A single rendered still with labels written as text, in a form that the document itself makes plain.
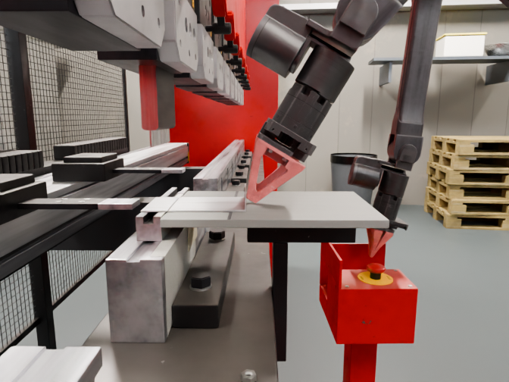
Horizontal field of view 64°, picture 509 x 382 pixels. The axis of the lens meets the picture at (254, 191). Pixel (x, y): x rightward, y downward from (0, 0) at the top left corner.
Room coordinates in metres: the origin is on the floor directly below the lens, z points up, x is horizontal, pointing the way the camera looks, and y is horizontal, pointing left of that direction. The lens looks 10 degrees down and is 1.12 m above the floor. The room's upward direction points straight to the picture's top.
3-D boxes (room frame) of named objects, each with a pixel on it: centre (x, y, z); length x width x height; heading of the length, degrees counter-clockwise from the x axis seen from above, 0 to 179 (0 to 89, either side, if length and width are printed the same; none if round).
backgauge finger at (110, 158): (0.88, 0.28, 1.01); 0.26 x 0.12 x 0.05; 89
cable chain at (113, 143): (1.32, 0.51, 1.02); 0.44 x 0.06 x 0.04; 179
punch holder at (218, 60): (0.91, 0.12, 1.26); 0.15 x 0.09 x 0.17; 179
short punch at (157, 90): (0.54, 0.12, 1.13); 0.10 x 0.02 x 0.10; 179
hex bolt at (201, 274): (0.48, 0.07, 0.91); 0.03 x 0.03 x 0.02
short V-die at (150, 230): (0.56, 0.12, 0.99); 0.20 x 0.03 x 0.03; 179
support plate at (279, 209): (0.54, -0.02, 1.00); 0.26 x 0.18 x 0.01; 89
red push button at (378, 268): (0.81, -0.26, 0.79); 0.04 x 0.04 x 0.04
